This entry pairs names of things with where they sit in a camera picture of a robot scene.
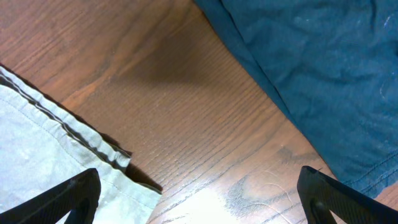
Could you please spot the navy blue shorts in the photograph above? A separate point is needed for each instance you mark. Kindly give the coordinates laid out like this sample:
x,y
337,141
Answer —
x,y
331,68

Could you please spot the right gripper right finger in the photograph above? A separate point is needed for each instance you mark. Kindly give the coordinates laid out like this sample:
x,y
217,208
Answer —
x,y
323,197

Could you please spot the light khaki shorts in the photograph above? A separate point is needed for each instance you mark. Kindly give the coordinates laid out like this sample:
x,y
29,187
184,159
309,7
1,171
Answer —
x,y
43,145

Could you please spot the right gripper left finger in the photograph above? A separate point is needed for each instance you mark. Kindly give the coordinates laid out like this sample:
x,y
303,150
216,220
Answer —
x,y
76,199

